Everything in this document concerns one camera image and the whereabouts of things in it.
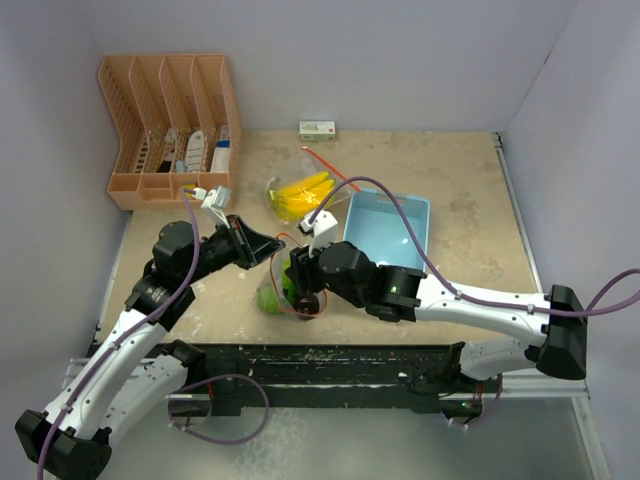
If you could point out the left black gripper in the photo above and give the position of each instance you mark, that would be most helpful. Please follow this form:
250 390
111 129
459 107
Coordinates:
255 246

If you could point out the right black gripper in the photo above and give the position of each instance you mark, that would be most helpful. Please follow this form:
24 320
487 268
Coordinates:
302 269

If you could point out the dark brown mangosteen toy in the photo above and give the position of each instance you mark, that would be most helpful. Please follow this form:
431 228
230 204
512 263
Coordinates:
307 307

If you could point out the green apple toy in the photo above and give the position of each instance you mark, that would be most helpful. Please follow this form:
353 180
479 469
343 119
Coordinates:
288 286

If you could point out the green cabbage toy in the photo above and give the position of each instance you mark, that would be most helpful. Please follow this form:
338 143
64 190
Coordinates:
268 300

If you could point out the yellow banana bunch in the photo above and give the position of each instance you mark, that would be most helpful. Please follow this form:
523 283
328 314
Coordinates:
294 201

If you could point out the clear zip bag orange zipper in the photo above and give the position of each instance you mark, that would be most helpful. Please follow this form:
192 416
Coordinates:
305 163

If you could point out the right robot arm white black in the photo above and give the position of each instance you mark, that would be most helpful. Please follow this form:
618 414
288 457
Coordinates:
541 331

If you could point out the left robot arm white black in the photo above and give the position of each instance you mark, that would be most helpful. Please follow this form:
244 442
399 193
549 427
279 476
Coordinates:
73 437

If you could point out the light blue plastic basket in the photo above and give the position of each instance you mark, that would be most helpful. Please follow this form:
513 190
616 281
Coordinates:
374 226

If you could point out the white blue item in organizer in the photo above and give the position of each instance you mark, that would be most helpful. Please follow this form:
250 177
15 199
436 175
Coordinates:
222 152

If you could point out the white bottle in organizer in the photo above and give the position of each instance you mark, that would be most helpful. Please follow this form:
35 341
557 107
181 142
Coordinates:
194 151

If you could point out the small white green box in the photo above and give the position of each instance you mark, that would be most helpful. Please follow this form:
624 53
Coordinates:
317 131

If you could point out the orange desk file organizer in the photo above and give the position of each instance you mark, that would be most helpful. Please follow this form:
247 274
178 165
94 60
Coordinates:
156 102

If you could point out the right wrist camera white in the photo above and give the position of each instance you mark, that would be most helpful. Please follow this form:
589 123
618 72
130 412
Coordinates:
322 230

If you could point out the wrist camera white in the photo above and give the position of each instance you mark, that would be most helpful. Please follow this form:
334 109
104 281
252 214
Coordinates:
322 230
214 202

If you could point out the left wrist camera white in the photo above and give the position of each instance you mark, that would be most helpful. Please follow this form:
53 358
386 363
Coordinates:
214 202

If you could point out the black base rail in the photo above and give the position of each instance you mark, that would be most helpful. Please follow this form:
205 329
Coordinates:
423 379

